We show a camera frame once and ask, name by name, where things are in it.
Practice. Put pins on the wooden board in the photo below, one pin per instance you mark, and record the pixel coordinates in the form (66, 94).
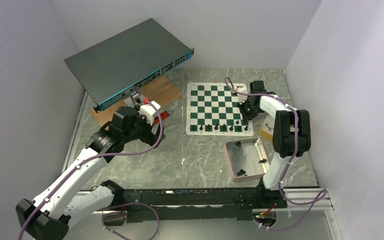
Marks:
(161, 90)

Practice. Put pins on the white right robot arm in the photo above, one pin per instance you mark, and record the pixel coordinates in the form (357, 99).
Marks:
(285, 150)

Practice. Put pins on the metal switch stand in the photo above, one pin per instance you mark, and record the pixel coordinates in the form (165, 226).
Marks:
(134, 99)

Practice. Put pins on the grey network switch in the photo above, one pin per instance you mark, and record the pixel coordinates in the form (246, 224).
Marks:
(117, 67)

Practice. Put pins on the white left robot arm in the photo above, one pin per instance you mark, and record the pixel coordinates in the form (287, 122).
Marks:
(51, 214)

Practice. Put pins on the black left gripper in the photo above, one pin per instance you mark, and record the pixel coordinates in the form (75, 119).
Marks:
(149, 137)

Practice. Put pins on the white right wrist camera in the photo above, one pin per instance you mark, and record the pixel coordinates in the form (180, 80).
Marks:
(240, 89)

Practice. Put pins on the red grey tool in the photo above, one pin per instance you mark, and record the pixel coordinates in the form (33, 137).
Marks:
(163, 115)

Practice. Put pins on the pink metal tray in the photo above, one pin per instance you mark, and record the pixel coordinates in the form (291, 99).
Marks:
(251, 157)

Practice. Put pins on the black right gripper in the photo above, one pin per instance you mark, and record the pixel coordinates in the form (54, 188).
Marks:
(246, 117)

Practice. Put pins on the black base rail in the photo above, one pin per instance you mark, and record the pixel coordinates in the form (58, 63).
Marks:
(238, 203)

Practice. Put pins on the green white chess board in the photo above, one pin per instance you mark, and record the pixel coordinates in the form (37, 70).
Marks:
(212, 103)

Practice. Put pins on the black chess pieces pile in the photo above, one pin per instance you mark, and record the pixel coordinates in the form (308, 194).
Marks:
(241, 173)

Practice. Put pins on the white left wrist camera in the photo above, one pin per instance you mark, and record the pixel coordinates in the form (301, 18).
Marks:
(148, 111)

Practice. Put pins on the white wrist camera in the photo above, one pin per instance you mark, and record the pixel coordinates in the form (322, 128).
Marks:
(148, 111)
(240, 89)

